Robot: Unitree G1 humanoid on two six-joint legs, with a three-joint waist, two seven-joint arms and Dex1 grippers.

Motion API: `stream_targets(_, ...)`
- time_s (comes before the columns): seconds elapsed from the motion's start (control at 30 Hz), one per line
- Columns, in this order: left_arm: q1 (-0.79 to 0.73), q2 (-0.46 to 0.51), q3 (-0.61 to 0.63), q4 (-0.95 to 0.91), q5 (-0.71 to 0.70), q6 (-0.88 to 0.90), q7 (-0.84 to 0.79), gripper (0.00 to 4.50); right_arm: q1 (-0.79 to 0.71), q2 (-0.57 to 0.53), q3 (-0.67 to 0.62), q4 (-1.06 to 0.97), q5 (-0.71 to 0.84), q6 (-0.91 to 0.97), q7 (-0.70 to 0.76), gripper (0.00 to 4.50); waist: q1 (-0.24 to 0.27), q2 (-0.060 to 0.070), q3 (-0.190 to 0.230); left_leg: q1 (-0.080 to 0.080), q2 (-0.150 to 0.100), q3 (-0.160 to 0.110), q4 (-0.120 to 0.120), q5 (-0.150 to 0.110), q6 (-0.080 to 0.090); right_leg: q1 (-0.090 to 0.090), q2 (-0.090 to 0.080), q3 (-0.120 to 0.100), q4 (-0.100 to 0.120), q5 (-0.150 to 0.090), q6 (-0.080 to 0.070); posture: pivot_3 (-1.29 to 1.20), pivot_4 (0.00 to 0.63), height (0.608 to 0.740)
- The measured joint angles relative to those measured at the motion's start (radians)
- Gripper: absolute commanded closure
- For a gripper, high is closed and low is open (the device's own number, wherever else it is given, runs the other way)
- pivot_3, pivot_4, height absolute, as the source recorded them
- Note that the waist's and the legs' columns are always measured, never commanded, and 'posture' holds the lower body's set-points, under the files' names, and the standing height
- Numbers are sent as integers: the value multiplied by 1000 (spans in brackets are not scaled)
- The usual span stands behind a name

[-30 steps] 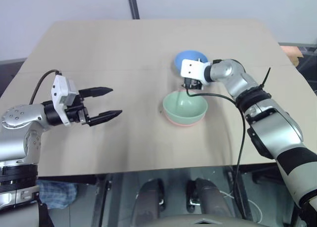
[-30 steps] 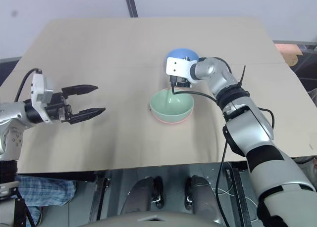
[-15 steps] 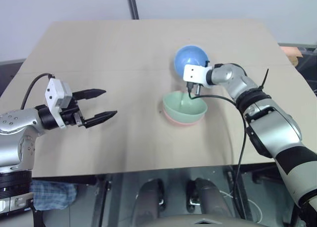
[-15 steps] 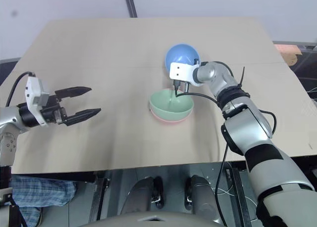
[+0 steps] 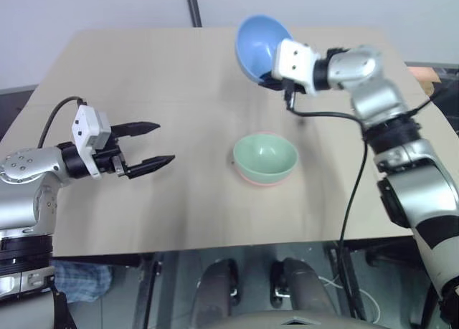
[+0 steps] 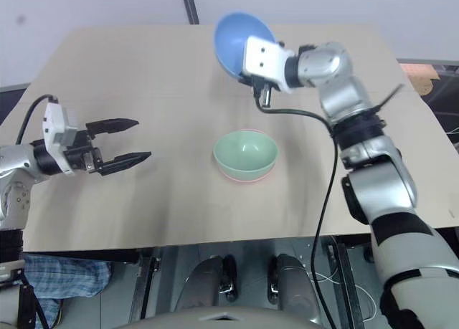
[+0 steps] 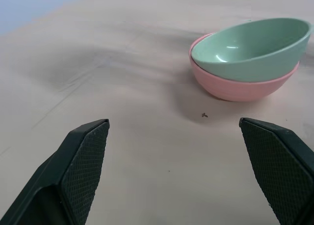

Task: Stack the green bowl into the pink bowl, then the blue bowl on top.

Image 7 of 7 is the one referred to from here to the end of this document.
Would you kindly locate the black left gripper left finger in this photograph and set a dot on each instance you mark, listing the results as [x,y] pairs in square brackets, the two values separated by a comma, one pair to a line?
[73,166]

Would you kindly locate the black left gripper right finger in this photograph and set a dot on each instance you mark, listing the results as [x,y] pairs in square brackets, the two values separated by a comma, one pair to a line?
[277,161]

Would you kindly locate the green bowl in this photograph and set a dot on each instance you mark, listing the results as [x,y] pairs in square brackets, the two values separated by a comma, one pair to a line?
[245,46]

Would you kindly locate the pink bowl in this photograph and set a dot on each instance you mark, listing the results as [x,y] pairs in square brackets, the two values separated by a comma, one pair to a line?
[235,90]

